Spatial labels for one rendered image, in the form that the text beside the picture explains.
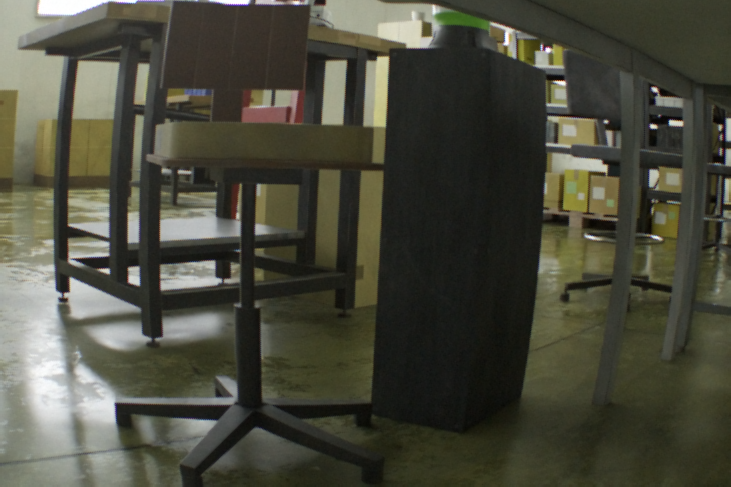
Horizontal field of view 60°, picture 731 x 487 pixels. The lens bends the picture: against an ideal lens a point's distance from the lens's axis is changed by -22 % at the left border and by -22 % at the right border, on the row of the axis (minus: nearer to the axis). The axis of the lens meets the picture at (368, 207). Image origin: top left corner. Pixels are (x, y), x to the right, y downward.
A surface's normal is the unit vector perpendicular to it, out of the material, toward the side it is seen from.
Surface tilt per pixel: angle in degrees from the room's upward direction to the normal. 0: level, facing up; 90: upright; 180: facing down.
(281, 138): 90
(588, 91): 84
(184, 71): 90
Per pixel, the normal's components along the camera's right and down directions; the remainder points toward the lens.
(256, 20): 0.29, 0.09
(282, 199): -0.64, 0.03
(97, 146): 0.68, 0.09
